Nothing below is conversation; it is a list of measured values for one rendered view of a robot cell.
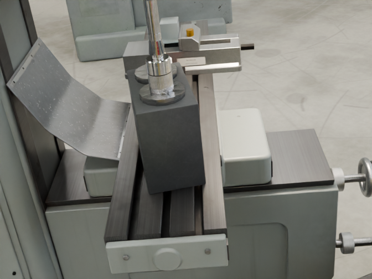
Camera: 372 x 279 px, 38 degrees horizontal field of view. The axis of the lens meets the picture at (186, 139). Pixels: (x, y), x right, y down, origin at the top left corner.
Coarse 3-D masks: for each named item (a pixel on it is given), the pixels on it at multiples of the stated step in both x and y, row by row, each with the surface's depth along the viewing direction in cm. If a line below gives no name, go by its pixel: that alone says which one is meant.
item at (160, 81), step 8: (168, 64) 102; (152, 72) 101; (160, 72) 101; (168, 72) 102; (152, 80) 102; (160, 80) 102; (168, 80) 103; (152, 88) 103; (160, 88) 103; (168, 88) 103
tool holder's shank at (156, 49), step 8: (144, 0) 96; (152, 0) 96; (144, 8) 97; (152, 8) 96; (152, 16) 97; (152, 24) 98; (152, 32) 98; (160, 32) 99; (152, 40) 99; (160, 40) 100; (152, 48) 100; (160, 48) 100; (152, 56) 101; (160, 56) 101
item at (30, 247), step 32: (0, 0) 128; (0, 32) 125; (32, 32) 148; (0, 64) 124; (0, 96) 127; (0, 128) 129; (32, 128) 143; (0, 160) 132; (32, 160) 139; (0, 192) 136; (32, 192) 141; (0, 224) 140; (32, 224) 143; (0, 256) 145; (32, 256) 147
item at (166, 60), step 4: (148, 56) 103; (164, 56) 102; (168, 56) 102; (148, 60) 101; (152, 60) 101; (156, 60) 101; (160, 60) 101; (164, 60) 101; (168, 60) 101; (148, 64) 101; (152, 64) 101; (156, 64) 100; (160, 64) 100; (164, 64) 101
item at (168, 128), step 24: (144, 72) 114; (144, 96) 103; (168, 96) 102; (192, 96) 104; (144, 120) 101; (168, 120) 102; (192, 120) 103; (144, 144) 104; (168, 144) 105; (192, 144) 106; (144, 168) 107; (168, 168) 108; (192, 168) 108
